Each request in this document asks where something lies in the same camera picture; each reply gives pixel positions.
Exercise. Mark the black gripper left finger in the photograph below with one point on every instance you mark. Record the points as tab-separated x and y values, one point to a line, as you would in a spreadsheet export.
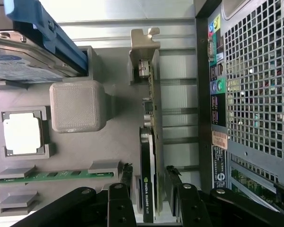
120	208

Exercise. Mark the green RAM stick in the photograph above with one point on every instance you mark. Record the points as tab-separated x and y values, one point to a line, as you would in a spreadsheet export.
49	176

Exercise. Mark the hard disk with blue caddy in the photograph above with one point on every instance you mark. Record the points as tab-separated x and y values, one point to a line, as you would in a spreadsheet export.
26	59

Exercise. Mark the CPU with metal lid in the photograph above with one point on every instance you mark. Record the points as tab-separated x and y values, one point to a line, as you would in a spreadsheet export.
21	132

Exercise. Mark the open grey PC case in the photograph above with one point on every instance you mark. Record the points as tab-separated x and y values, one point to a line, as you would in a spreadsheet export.
251	82

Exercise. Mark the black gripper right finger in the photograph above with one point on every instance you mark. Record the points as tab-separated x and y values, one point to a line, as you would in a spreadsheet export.
191	208

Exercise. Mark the orange service tag sticker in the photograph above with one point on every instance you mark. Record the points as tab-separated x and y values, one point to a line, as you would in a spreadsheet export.
219	140

